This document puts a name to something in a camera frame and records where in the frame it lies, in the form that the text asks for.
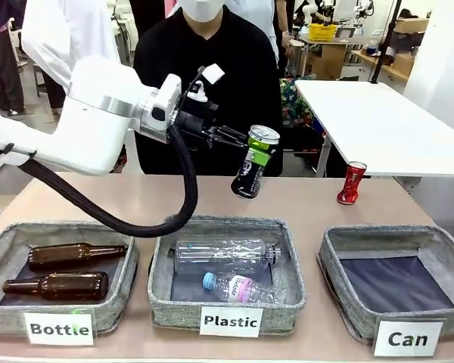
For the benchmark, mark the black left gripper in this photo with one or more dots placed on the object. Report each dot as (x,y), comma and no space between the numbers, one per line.
(193,128)

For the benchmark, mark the black drink can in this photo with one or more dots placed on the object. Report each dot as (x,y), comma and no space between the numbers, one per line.
(249,181)

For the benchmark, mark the large clear plastic bottle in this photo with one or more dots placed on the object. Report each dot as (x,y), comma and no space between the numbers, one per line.
(219,255)

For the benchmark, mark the small blue-capped plastic bottle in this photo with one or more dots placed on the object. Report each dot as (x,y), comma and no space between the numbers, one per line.
(249,291)

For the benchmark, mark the brown glass bottle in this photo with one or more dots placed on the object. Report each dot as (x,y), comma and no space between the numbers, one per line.
(60,286)
(68,255)

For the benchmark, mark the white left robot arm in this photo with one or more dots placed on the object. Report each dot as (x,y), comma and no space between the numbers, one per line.
(91,125)

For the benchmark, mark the grey basket labelled Plastic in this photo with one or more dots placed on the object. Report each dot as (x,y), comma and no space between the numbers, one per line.
(227,227)

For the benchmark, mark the crushed red can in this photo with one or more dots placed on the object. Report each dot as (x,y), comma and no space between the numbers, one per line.
(352,185)

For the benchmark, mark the yellow plastic basket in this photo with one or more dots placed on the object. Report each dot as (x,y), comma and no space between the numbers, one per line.
(322,32)

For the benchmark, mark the grey basket labelled Can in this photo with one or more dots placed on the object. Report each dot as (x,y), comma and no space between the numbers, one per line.
(348,302)

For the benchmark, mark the grey basket labelled Bottle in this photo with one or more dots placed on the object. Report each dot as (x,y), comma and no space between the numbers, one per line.
(113,302)

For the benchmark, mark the white Can label card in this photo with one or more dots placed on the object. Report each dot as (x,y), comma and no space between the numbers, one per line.
(408,339)

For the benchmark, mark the colourful floral fabric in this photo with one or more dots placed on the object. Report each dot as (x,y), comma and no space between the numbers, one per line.
(295,102)

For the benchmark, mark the person in black top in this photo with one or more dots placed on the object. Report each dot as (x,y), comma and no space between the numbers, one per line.
(231,56)

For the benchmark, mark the tall cardboard box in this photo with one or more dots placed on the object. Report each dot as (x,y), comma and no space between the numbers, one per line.
(329,62)

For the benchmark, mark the white table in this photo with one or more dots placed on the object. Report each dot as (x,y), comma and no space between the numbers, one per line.
(382,125)

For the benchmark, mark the white face mask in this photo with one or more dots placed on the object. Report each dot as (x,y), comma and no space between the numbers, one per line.
(200,9)

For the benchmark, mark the black stand pole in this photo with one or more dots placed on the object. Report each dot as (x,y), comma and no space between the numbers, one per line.
(384,41)

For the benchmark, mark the white Plastic label card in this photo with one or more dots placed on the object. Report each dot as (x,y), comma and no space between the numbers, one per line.
(231,322)

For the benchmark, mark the cardboard box on shelf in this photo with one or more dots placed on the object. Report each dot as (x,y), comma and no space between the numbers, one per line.
(411,25)

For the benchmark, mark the mannequin in white shirt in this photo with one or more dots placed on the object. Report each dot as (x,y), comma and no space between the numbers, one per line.
(60,34)

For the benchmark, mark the bystander in dark clothes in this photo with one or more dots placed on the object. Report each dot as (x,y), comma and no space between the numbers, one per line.
(4,56)

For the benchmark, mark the white Bottle label card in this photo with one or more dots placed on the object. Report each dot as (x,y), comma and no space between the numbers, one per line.
(58,329)

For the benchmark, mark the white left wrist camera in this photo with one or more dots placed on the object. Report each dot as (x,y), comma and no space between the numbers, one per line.
(198,90)

